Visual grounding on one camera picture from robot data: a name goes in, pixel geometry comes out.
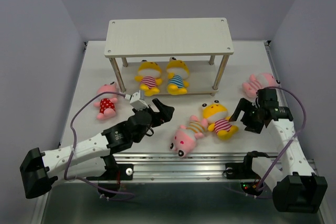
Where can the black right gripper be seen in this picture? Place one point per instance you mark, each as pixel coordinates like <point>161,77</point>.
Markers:
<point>243,105</point>

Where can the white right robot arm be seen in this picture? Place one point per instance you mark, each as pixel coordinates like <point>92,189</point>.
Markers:
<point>294,185</point>

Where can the pink frog toy orange stripes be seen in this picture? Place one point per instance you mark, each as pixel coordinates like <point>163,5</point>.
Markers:
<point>185,138</point>

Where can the yellow frog toy blue stripes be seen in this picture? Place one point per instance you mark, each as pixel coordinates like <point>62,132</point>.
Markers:
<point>177,73</point>

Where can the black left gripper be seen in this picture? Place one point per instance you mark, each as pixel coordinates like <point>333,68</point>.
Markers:
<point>164,115</point>

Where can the white two-tier shelf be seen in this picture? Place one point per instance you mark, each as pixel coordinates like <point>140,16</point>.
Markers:
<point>177,37</point>

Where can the yellow frog toy red stripes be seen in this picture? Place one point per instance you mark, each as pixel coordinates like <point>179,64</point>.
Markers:
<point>218,120</point>

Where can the yellow frog toy pink stripes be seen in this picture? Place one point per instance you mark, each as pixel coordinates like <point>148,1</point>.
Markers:
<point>149,76</point>

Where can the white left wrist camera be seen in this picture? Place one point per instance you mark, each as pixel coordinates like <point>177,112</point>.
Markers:
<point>136,100</point>

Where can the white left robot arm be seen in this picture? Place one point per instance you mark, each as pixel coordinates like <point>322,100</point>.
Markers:
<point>73,150</point>

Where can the pink frog toy polka dots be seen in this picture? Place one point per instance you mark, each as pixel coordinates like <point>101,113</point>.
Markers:
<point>106,102</point>

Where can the aluminium front rail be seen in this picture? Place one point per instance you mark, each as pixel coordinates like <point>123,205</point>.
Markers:
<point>97,164</point>

